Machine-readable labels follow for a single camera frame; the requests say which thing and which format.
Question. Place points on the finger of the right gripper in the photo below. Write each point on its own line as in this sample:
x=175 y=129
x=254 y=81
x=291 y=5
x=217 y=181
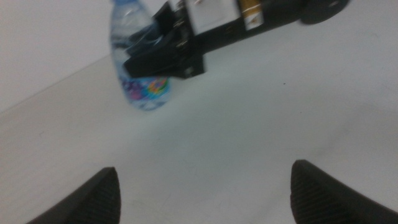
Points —
x=146 y=33
x=152 y=63

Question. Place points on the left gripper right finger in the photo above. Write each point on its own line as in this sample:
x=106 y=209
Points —
x=323 y=199

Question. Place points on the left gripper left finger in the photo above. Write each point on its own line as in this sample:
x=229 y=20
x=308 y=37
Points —
x=93 y=202

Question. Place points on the small water bottle blue cap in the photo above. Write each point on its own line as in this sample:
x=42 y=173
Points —
x=146 y=93

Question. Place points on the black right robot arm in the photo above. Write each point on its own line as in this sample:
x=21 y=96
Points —
x=280 y=12

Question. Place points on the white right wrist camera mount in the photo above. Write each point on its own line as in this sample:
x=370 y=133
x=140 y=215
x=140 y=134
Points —
x=211 y=15

